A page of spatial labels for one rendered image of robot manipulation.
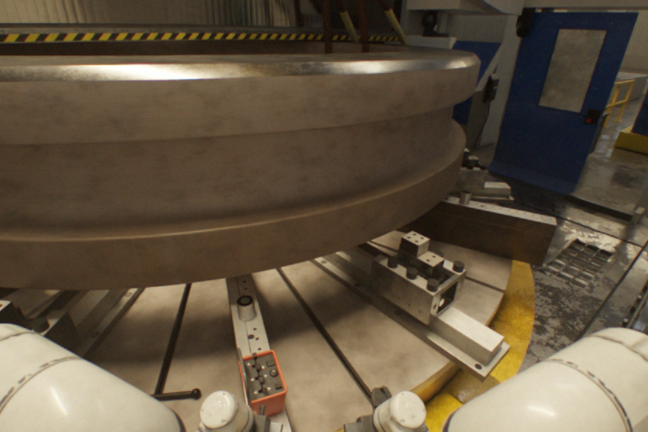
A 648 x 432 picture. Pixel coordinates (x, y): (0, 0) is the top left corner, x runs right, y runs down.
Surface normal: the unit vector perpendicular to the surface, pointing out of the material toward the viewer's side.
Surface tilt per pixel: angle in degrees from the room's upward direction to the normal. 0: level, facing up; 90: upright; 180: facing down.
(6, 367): 6
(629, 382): 14
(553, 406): 20
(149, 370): 0
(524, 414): 35
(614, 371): 6
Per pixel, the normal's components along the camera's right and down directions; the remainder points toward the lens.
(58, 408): 0.22, -0.75
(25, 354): 0.13, -0.96
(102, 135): 0.16, 0.46
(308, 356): 0.02, -0.88
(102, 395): 0.52, -0.83
